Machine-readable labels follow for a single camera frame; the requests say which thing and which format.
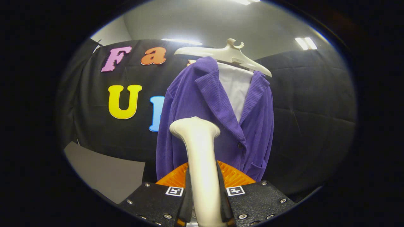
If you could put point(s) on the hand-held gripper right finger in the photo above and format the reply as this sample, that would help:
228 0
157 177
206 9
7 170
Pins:
255 201

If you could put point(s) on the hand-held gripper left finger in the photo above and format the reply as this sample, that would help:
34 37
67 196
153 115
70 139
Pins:
157 201

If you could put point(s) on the white clothes hanger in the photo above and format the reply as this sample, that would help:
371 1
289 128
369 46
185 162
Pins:
227 53

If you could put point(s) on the grey cabinet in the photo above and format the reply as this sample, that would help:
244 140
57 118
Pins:
107 173

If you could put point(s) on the black backdrop cloth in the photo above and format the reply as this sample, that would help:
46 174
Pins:
309 126

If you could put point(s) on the white ironing form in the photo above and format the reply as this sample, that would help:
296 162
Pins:
236 88

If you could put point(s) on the long ceiling light strip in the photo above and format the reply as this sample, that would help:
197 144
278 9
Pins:
181 41

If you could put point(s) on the double panel ceiling light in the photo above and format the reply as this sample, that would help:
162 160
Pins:
305 43

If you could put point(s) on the small ceiling light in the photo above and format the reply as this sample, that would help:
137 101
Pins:
247 2

